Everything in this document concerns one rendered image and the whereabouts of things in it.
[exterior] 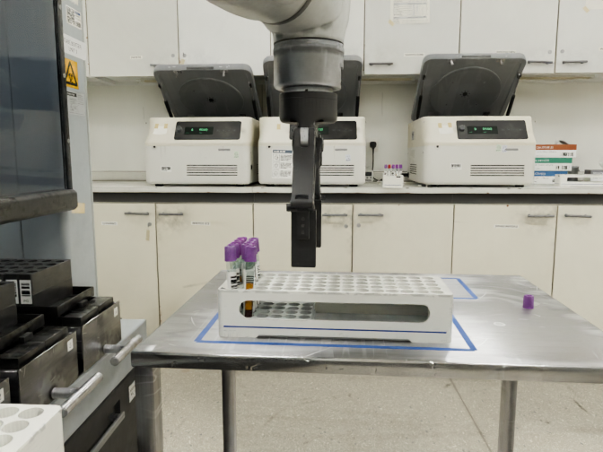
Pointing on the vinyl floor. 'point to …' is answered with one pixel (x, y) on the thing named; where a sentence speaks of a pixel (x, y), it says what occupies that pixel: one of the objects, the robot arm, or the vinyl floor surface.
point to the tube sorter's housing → (54, 229)
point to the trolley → (380, 350)
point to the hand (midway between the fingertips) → (308, 247)
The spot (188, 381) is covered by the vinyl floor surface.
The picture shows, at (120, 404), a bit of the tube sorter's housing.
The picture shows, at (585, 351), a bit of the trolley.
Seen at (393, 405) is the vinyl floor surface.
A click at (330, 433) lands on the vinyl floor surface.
